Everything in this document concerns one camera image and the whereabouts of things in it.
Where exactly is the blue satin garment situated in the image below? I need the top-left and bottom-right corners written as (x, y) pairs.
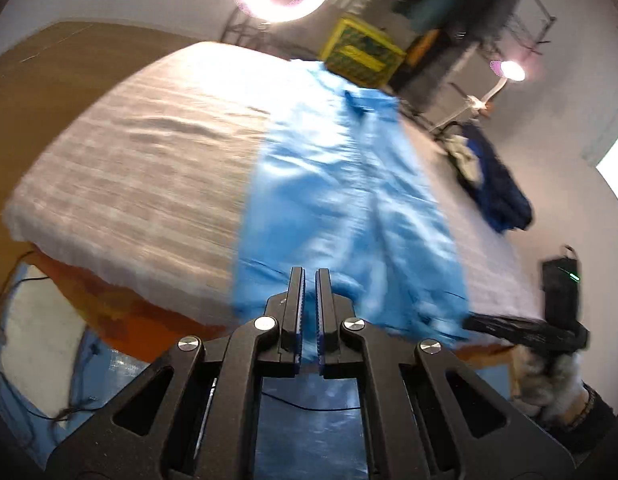
top-left (232, 60), bottom-right (469, 346)

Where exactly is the dark patterned sleeve forearm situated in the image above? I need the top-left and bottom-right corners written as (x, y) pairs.
top-left (536, 382), bottom-right (616, 464)

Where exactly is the dark blue clothes pile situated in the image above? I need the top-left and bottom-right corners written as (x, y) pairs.
top-left (443, 120), bottom-right (533, 233)

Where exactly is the hanging clothes rack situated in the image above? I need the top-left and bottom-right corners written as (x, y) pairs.
top-left (389, 0), bottom-right (555, 114)

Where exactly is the right hand grey glove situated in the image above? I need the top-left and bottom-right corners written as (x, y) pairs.
top-left (513, 346), bottom-right (589, 425)

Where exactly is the grey checked bed mattress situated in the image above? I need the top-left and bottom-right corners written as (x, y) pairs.
top-left (3, 42), bottom-right (541, 325)

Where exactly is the small desk lamp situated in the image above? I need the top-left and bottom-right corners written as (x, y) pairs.
top-left (427, 60), bottom-right (526, 134)

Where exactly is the yellow green patterned box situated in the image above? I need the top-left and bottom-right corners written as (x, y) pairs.
top-left (320, 14), bottom-right (405, 89)

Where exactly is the black cable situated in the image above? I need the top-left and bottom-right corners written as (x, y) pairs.
top-left (0, 249), bottom-right (103, 424)

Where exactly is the ring light black stand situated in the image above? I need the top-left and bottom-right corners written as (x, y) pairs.
top-left (219, 6), bottom-right (318, 61)

